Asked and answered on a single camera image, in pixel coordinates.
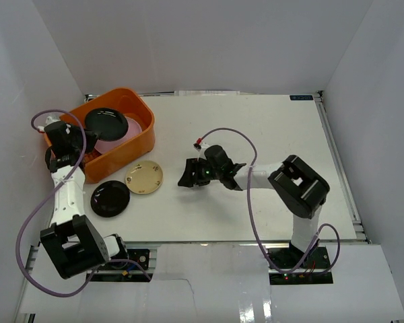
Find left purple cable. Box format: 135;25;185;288
15;108;152;299

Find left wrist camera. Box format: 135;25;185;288
35;114;61;133

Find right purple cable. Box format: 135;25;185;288
201;127;341;274

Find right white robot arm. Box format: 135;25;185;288
178;143;330;268

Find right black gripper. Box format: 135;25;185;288
178;158;223;188

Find white paper sheets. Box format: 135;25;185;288
174;90;240;96

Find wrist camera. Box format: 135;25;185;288
193;138;210;159
35;114;61;133

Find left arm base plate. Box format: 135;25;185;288
92;248;152;282

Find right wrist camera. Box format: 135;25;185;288
193;138;210;159

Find pink plastic plate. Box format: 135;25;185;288
94;116;142;154

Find orange plastic bin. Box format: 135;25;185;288
59;87;156;184

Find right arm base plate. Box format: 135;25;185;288
267;247;333;286

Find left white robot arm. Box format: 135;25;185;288
40;120;129;279

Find beige small plate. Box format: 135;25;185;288
125;160;164;195

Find black plate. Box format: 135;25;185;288
90;180;131;218
84;108;129;141

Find purple cable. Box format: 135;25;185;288
15;108;152;299
201;127;341;274

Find blue label sticker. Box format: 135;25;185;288
290;95;314;101

